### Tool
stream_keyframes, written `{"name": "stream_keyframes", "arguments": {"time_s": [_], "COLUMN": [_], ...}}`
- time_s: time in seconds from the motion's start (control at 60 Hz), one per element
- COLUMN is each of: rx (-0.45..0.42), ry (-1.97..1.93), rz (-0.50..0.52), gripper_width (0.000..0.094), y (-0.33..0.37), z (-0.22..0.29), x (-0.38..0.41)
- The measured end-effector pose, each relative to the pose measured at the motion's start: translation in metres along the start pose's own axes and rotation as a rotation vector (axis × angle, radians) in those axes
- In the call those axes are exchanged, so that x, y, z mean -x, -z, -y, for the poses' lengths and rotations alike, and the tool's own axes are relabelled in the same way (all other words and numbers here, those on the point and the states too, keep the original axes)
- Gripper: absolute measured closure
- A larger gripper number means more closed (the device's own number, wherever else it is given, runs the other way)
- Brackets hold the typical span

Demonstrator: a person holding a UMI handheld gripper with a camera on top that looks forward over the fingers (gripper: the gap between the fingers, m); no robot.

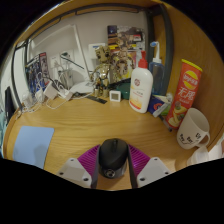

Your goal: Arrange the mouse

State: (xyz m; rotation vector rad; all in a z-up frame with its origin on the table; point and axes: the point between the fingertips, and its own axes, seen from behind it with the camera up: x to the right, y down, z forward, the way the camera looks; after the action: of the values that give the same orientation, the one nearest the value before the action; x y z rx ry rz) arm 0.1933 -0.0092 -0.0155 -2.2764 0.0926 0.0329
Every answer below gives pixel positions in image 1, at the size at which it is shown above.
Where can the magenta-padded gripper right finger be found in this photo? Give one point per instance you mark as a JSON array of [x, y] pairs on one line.
[[151, 170]]

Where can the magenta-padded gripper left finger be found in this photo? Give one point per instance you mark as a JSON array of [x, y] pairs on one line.
[[75, 171]]

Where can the black computer mouse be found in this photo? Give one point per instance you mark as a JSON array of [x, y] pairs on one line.
[[113, 156]]

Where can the light blue mouse pad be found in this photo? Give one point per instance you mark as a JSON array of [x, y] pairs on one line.
[[32, 146]]

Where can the clear plastic cup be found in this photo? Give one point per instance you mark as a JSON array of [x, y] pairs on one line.
[[203, 155]]

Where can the white mug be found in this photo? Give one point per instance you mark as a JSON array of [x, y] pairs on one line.
[[191, 130]]

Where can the small blue box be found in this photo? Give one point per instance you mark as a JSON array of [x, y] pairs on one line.
[[156, 106]]

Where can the white power strip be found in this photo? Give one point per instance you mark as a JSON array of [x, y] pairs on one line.
[[65, 94]]

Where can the white red-capped lotion bottle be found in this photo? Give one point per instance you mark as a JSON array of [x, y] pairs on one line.
[[140, 90]]

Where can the red chip can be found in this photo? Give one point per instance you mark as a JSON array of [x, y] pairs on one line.
[[185, 95]]

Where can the small white cube clock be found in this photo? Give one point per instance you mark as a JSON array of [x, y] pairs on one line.
[[115, 96]]

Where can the dark green box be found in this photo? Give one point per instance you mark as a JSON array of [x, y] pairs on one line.
[[125, 90]]

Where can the white power adapter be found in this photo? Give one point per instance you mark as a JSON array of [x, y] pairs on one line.
[[50, 90]]

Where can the clear jar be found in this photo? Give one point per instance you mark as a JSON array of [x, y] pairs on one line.
[[28, 100]]

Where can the metal cup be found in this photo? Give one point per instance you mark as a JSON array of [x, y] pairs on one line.
[[67, 77]]

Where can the printed picture box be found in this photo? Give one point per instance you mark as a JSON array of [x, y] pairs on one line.
[[128, 35]]

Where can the white wall box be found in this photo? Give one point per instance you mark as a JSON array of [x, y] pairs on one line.
[[96, 48]]

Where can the dark grey metal frame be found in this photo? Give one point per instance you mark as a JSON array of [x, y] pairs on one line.
[[166, 43]]

